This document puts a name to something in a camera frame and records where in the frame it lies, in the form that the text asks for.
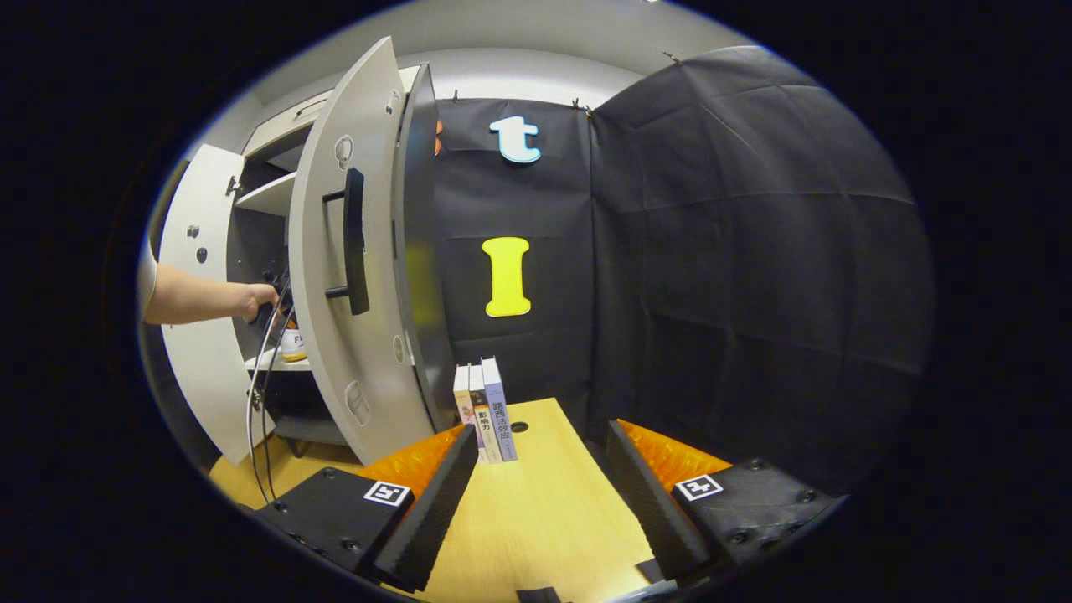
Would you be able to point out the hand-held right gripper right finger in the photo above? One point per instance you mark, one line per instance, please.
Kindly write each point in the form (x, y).
(649, 511)

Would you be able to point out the white cabinet drawer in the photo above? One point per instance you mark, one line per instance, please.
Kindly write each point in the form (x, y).
(276, 130)

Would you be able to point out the white cover book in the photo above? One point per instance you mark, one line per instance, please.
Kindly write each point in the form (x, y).
(461, 402)

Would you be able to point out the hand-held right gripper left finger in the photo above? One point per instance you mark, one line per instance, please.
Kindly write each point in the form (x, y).
(435, 519)

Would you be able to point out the black backdrop cloth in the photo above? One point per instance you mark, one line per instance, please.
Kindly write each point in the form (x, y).
(712, 251)

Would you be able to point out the dark spine book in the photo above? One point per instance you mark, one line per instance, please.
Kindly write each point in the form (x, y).
(484, 419)

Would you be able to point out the white cabinet door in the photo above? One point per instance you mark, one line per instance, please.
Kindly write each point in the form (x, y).
(201, 377)
(377, 377)

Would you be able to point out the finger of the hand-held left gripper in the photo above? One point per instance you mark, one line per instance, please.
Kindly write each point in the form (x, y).
(291, 321)

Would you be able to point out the lavender spine book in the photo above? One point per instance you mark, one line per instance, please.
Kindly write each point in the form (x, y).
(501, 410)

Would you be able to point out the white shoe cabinet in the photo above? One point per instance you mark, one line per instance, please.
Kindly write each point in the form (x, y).
(419, 251)

